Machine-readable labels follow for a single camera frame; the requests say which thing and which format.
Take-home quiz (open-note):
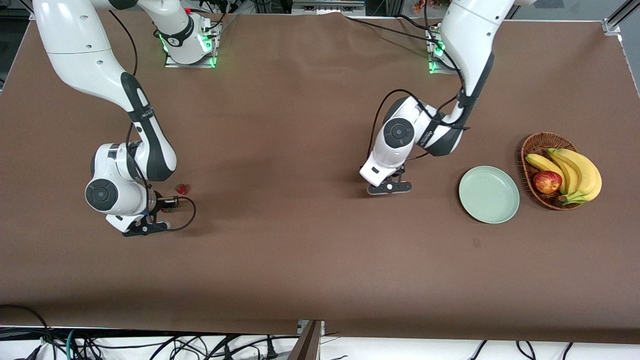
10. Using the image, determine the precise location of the black camera cable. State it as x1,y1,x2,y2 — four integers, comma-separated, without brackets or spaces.
107,9,197,233
366,0,473,161

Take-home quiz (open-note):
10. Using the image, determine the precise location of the black right camera cable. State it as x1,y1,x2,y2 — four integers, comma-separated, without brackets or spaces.
107,9,197,233

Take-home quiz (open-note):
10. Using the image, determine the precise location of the pale green round plate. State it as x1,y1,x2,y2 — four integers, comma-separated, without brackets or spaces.
458,165,521,224

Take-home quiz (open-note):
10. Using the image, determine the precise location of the black left camera cable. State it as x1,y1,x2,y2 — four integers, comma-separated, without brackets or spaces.
366,0,473,161

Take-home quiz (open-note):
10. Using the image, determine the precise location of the black cable across table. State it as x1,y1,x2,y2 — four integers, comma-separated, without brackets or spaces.
342,12,443,46

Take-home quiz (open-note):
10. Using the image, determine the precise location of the thick black cable loop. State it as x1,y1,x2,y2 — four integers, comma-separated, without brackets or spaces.
0,304,56,360

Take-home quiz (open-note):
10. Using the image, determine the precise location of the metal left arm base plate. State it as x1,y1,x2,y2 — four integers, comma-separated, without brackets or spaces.
427,25,460,75

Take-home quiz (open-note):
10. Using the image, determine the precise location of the yellow banana bunch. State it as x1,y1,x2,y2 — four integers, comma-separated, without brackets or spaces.
525,148,603,206

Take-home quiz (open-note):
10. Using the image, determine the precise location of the aluminium frame profile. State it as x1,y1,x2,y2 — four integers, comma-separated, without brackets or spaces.
602,0,640,37

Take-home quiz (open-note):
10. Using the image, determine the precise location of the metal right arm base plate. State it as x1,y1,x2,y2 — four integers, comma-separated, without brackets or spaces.
164,20,221,69

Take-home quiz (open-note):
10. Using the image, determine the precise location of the brown wooden board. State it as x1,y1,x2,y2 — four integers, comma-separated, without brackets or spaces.
287,320,323,360

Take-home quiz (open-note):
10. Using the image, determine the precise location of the grey metal equipment box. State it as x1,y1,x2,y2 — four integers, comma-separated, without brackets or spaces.
292,0,366,15

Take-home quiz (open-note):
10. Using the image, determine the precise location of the brown wicker basket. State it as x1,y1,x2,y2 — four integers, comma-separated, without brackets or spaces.
520,132,586,211

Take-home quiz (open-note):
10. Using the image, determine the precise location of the brown table cover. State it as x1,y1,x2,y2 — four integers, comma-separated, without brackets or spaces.
0,11,640,345

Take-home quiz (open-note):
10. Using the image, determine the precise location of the red apple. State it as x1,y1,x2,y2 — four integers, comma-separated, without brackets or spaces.
532,170,563,195

